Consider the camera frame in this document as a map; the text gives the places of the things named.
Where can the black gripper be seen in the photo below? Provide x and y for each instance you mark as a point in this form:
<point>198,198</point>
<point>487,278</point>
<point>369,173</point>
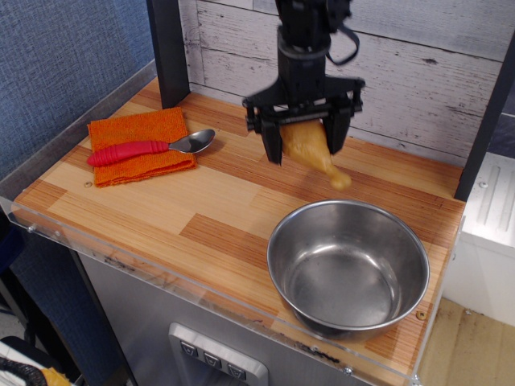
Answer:
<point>302,92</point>

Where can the brown toy chicken drumstick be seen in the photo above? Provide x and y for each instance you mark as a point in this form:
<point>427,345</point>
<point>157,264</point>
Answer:
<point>306,143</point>

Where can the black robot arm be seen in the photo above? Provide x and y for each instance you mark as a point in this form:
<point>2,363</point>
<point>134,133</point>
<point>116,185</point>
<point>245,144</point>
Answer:
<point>307,27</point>

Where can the silver metal bowl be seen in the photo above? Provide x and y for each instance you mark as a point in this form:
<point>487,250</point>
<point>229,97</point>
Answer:
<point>348,270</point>

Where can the orange folded cloth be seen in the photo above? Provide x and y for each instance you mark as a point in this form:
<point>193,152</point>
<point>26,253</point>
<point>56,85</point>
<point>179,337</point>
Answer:
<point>166,125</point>

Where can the white ribbed box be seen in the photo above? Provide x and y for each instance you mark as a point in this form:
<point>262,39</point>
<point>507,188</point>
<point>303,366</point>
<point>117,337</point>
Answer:
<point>480,275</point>

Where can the yellow object at corner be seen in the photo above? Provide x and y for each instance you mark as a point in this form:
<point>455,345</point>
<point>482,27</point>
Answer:
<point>55,378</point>

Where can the red handled metal spoon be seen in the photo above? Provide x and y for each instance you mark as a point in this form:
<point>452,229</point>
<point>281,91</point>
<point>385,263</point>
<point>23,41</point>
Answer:
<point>191,144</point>

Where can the black left vertical post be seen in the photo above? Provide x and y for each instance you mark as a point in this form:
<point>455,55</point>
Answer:
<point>169,51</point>

